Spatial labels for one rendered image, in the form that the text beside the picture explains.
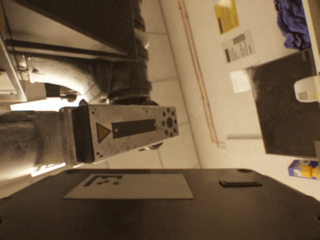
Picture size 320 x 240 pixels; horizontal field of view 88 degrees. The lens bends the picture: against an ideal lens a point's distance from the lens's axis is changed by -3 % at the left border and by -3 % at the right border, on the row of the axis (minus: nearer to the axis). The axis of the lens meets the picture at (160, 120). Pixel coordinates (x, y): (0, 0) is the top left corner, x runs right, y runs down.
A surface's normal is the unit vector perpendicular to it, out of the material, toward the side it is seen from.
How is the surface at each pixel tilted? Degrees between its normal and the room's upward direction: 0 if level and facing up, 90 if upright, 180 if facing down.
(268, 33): 90
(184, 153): 180
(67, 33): 90
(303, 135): 86
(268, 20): 90
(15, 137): 154
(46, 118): 138
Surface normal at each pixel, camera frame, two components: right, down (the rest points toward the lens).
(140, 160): 0.57, -0.09
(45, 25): 0.11, 0.99
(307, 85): -0.79, 0.24
